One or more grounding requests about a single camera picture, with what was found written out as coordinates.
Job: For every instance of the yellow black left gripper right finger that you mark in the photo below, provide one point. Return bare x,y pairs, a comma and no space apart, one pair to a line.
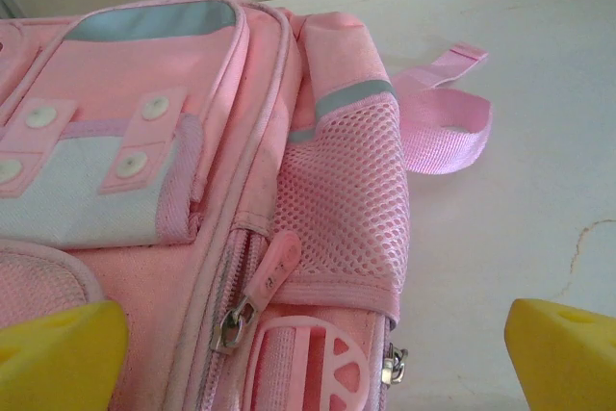
568,367

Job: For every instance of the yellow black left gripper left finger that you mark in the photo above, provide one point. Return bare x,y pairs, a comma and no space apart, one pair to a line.
58,363

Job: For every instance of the pink student backpack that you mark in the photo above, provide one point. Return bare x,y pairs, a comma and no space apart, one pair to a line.
202,189

